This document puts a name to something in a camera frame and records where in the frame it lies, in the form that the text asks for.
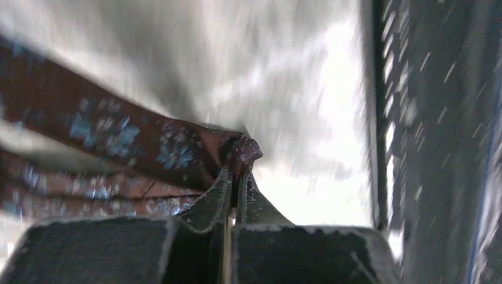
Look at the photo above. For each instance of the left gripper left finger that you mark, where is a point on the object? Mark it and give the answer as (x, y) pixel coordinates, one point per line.
(211, 207)

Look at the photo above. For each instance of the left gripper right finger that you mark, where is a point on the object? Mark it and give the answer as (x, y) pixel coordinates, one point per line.
(254, 210)

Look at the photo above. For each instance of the dark brown floral tie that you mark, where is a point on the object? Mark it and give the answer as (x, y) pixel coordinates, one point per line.
(164, 163)

